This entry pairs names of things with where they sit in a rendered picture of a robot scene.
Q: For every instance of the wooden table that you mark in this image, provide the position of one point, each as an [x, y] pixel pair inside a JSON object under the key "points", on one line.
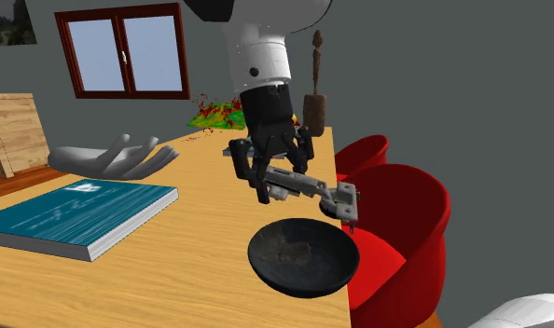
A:
{"points": [[168, 281]]}

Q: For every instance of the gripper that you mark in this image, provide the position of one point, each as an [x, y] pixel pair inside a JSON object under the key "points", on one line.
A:
{"points": [[269, 118]]}

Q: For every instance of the landscape wall picture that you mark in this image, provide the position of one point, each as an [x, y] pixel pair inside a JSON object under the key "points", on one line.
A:
{"points": [[6, 22]]}

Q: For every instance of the light wooden cabinet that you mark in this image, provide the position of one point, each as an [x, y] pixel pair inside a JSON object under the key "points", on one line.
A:
{"points": [[13, 131]]}

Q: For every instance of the teal book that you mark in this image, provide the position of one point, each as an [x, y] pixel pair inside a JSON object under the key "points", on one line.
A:
{"points": [[77, 213]]}

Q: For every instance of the green and red leafy heap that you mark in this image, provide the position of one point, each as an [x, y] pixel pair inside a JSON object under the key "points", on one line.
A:
{"points": [[215, 116]]}

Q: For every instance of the grey hand sculpture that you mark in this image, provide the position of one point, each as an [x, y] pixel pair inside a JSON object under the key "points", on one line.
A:
{"points": [[99, 161]]}

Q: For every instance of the brown wooden figure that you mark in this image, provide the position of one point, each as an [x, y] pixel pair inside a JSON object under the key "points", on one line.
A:
{"points": [[314, 113]]}

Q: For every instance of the black bowl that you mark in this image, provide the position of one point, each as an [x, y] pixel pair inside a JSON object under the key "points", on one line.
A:
{"points": [[304, 259]]}

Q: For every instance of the red framed window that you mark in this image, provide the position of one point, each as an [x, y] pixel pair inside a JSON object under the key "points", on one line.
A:
{"points": [[122, 50]]}

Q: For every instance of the red chair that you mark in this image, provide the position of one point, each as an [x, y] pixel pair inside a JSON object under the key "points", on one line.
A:
{"points": [[409, 218], [363, 154]]}

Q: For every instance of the white furniture piece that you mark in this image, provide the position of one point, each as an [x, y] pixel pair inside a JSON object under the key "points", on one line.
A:
{"points": [[527, 313]]}

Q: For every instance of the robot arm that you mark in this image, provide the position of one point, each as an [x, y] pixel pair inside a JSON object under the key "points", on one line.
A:
{"points": [[258, 45]]}

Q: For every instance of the grey metal hinged tool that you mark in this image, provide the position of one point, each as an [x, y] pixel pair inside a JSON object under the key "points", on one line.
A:
{"points": [[304, 183]]}

